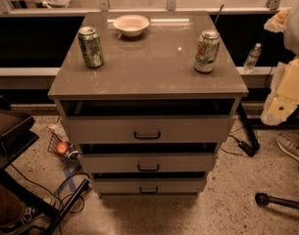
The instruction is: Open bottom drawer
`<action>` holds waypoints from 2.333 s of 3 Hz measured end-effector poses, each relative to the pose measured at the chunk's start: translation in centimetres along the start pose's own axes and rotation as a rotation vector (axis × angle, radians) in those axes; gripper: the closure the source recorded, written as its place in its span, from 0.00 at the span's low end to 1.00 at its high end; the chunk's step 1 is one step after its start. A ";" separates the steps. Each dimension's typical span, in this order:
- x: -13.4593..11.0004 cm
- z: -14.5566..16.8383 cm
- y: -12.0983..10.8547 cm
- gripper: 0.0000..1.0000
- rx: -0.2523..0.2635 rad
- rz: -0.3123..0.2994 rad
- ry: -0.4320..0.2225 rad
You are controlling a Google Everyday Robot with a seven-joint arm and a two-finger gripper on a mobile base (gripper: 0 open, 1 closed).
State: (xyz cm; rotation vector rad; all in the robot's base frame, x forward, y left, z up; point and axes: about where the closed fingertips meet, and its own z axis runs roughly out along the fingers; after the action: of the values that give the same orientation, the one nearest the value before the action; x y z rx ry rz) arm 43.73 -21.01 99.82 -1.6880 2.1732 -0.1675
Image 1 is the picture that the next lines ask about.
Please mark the black chair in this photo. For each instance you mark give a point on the black chair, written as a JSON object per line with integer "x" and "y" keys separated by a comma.
{"x": 15, "y": 134}

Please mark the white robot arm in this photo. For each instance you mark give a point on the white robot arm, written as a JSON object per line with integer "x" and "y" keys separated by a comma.
{"x": 291, "y": 32}

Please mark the red apple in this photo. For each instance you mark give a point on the red apple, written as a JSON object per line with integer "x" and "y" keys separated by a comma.
{"x": 62, "y": 148}

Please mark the grey sneaker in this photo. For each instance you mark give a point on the grey sneaker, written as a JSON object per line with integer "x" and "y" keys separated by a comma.
{"x": 288, "y": 146}

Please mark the black tripod leg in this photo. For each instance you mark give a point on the black tripod leg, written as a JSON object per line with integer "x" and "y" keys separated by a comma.
{"x": 264, "y": 199}

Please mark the clear water bottle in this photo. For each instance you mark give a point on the clear water bottle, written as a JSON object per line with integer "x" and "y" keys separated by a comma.
{"x": 252, "y": 58}

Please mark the white bowl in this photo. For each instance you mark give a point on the white bowl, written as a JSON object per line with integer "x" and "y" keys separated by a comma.
{"x": 131, "y": 25}

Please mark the white green soda can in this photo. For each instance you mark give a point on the white green soda can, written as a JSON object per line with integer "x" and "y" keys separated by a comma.
{"x": 208, "y": 46}

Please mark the black sneaker with laces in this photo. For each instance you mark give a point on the black sneaker with laces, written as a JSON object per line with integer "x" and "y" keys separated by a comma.
{"x": 15, "y": 215}

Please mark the black stand leg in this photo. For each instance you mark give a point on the black stand leg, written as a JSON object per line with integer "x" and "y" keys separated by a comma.
{"x": 250, "y": 150}

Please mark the grey drawer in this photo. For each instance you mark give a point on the grey drawer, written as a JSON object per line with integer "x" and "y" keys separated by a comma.
{"x": 162, "y": 157}
{"x": 149, "y": 183}
{"x": 161, "y": 129}

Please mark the grey drawer cabinet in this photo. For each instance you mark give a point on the grey drawer cabinet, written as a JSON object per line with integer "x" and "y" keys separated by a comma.
{"x": 149, "y": 76}

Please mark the wire basket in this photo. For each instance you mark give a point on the wire basket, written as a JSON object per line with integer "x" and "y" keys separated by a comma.
{"x": 70, "y": 157}

